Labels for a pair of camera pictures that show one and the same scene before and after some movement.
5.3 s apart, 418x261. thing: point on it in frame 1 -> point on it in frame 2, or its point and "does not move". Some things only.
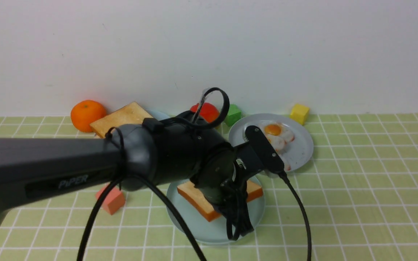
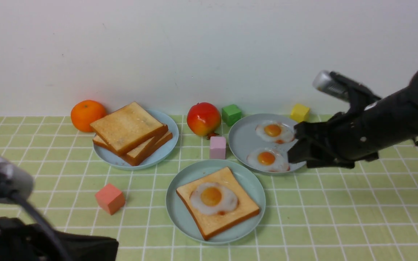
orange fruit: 85,112 does not move
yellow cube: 299,113 does not move
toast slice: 189,191 -> 209,225
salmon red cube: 114,201 does not move
